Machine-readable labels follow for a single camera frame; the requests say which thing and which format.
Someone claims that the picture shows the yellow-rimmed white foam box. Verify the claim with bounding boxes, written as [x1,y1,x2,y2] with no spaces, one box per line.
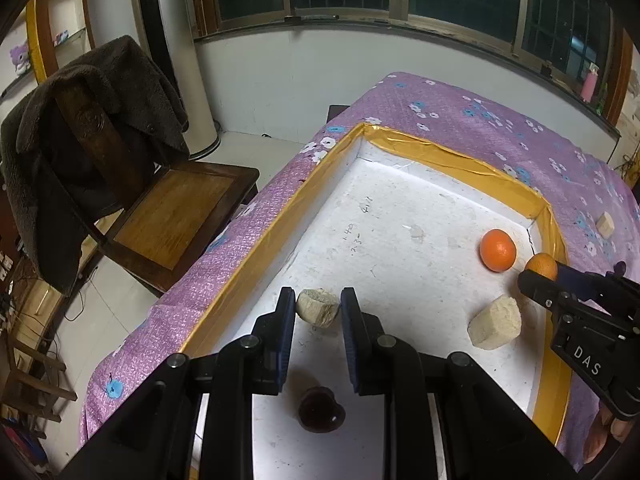
[177,121,573,446]

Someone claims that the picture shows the dark purple plum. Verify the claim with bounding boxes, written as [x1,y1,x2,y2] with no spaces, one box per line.
[298,386,347,433]

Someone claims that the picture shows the dark brown fleece coat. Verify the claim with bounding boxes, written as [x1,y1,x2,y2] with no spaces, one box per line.
[0,35,191,296]

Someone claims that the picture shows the tangled wall cables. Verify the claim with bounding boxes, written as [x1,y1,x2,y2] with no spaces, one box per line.
[619,142,640,188]

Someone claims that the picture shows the orange tangerine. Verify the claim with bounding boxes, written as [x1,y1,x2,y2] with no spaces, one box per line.
[480,229,517,273]
[525,253,558,282]

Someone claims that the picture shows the person's right hand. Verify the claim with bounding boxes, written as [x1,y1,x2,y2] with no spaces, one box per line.
[584,402,633,463]

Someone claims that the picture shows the silver tower air conditioner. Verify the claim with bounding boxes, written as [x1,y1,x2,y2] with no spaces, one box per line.
[134,0,221,161]

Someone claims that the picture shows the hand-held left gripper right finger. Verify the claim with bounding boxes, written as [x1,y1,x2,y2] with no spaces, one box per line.
[340,287,576,480]

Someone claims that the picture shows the purple plush toy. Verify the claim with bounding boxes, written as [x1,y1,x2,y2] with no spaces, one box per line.
[10,42,32,76]

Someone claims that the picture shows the large cream chunk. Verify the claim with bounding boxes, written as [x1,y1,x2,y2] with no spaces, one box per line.
[467,296,522,350]

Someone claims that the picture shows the cream fluted cylinder chunk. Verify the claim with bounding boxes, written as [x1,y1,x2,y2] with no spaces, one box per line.
[296,287,342,331]

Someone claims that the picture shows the wooden stool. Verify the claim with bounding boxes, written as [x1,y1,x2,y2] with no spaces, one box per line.
[0,305,78,441]

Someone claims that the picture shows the floor cables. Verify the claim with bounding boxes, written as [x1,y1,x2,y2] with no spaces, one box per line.
[0,257,87,323]

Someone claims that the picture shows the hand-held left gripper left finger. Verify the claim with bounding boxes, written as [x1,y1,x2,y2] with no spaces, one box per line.
[60,287,297,480]

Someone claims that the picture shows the wall shelf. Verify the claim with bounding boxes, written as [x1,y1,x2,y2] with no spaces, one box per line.
[0,0,96,101]

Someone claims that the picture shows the pink water bottle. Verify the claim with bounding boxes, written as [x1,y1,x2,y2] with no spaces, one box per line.
[580,62,600,101]

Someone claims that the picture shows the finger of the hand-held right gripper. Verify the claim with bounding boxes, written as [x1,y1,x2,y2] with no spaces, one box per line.
[557,262,640,306]
[517,270,571,311]

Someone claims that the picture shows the wooden chair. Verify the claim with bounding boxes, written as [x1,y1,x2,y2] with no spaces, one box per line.
[47,80,261,296]

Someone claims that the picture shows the purple floral tablecloth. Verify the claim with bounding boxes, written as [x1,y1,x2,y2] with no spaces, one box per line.
[79,71,640,466]

